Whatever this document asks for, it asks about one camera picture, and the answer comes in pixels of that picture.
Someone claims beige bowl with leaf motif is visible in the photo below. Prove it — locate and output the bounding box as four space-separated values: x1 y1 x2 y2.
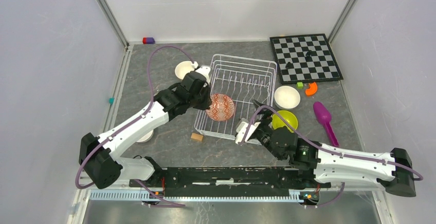
174 61 198 80

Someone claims yellow-green bowl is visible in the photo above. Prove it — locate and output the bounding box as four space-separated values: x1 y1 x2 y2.
271 110 299 132

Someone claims white bowl outside rack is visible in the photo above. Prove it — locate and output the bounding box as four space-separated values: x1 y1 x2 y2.
274 86 301 110

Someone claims blue patterned bowl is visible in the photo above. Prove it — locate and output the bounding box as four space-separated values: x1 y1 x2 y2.
205 94 235 122

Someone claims white wire dish rack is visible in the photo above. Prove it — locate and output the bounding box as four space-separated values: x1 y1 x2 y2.
194 54 277 141

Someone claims plain white bowl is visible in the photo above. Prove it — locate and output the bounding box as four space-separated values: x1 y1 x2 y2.
137 130 154 143

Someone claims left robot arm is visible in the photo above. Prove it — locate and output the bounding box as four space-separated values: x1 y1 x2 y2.
75 66 211 189

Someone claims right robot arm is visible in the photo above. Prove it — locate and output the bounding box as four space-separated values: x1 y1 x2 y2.
247 100 417 197

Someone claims small wooden block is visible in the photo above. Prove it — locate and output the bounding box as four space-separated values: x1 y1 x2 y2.
191 133 204 142

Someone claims purple plastic scoop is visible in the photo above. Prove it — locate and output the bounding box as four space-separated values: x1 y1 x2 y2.
313 101 339 147

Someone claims black chess piece lower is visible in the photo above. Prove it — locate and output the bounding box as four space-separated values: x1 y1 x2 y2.
285 62 293 69

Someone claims black chess piece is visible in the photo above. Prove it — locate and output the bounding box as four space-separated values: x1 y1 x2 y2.
285 62 293 69
305 50 315 58

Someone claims orange curved toy piece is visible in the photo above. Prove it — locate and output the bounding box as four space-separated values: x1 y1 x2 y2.
305 82 318 97

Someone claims red and purple block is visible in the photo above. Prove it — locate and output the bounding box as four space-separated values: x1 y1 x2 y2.
142 37 155 44

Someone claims black chess piece upper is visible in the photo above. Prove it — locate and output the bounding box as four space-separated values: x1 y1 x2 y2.
305 50 315 58

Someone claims black and white chessboard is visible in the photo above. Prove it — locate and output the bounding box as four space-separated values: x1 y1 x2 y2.
269 33 343 85

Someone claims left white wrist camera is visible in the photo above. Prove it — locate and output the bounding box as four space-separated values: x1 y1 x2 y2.
192 62 211 84

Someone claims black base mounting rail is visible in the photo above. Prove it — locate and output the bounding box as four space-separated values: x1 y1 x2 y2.
143 166 331 197

